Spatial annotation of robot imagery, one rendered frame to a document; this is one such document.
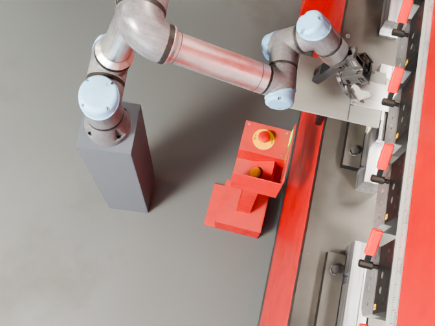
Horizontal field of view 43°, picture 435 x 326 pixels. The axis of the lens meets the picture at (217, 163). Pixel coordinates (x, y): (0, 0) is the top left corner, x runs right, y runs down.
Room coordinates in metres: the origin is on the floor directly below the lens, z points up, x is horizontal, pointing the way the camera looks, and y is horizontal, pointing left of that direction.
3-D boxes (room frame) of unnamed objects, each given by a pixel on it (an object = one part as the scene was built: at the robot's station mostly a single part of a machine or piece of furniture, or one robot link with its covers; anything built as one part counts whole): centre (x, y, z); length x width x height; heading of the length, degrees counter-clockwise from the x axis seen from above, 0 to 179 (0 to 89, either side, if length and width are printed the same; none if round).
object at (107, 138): (0.67, 0.37, 0.82); 0.15 x 0.15 x 0.10
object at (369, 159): (0.72, -0.47, 0.92); 0.39 x 0.06 x 0.10; 175
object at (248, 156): (0.64, -0.14, 0.75); 0.20 x 0.16 x 0.18; 173
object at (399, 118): (0.60, -0.45, 1.26); 0.15 x 0.09 x 0.17; 175
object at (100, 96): (0.68, 0.37, 0.94); 0.13 x 0.12 x 0.14; 0
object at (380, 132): (0.75, -0.47, 0.99); 0.20 x 0.03 x 0.03; 175
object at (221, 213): (0.65, -0.11, 0.06); 0.25 x 0.20 x 0.12; 83
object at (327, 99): (0.79, -0.32, 1.00); 0.26 x 0.18 x 0.01; 85
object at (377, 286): (0.20, -0.41, 1.26); 0.15 x 0.09 x 0.17; 175
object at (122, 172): (0.67, 0.37, 0.39); 0.18 x 0.18 x 0.78; 0
